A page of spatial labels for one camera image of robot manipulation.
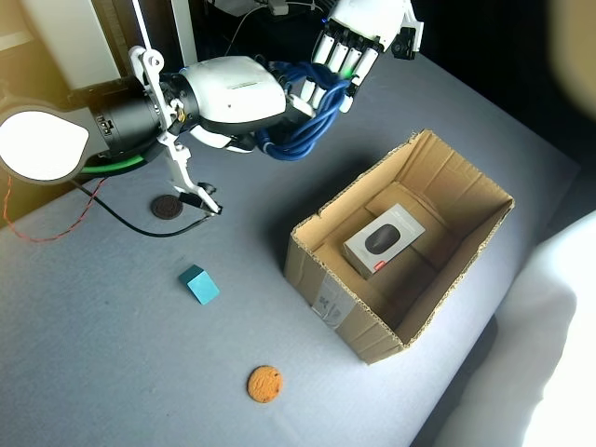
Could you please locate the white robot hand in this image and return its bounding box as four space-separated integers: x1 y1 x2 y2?
179 55 318 154
300 0 413 114

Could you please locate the blue cable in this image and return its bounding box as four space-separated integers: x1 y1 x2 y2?
253 60 356 162

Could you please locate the grey mouse box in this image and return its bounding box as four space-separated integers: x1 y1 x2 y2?
343 202 427 280

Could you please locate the open cardboard box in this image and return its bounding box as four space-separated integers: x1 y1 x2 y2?
283 129 516 365

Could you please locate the white device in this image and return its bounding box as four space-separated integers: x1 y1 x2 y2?
211 0 262 15

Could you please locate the dark panel with white strip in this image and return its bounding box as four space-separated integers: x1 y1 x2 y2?
90 0 157 80

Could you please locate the dark chocolate cookie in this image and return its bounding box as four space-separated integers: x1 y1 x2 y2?
150 194 183 221

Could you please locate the teal block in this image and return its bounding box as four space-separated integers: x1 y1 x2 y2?
178 264 221 306

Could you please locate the blurred tan object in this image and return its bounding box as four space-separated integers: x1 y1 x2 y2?
547 0 596 117

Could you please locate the grey table cloth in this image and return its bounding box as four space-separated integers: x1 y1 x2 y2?
0 32 583 447

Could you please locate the orange chip cookie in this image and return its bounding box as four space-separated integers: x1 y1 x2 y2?
247 364 284 404

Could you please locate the blurred white shell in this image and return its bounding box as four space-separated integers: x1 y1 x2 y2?
432 218 596 447

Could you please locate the white metal post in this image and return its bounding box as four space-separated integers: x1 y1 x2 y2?
169 0 199 67

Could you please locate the thin red wire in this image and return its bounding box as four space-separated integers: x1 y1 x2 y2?
2 174 106 243

